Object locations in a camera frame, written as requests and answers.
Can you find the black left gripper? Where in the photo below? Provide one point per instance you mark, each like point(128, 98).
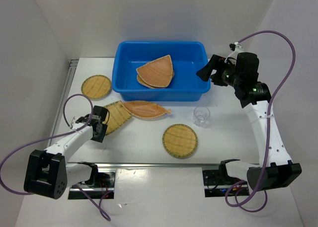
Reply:
point(99, 138)

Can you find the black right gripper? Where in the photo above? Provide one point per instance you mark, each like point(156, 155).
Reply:
point(214, 63)

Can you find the fan-shaped bamboo tray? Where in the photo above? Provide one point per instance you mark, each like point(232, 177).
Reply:
point(117, 116)

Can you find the orange fish-shaped woven dish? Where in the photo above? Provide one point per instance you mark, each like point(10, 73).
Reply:
point(145, 109)

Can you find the orange square woven plate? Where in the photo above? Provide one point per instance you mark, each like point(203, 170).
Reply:
point(151, 80)

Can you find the orange fan-shaped woven plate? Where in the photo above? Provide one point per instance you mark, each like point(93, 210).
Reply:
point(157, 73)

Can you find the round green-rimmed bamboo plate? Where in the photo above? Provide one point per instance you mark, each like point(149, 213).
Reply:
point(180, 141)

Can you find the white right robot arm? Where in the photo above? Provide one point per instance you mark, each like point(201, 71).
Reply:
point(276, 168)

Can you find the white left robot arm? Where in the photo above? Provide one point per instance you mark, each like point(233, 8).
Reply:
point(48, 172)

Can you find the blue plastic bin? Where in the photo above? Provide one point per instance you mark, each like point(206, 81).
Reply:
point(188, 57)

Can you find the clear plastic cup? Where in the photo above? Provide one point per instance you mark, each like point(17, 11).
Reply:
point(201, 116)

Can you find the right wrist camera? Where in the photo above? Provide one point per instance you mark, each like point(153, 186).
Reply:
point(236, 48)

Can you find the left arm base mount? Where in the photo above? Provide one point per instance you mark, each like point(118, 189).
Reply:
point(103, 186)

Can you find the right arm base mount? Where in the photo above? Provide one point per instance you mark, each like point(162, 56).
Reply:
point(215, 186)

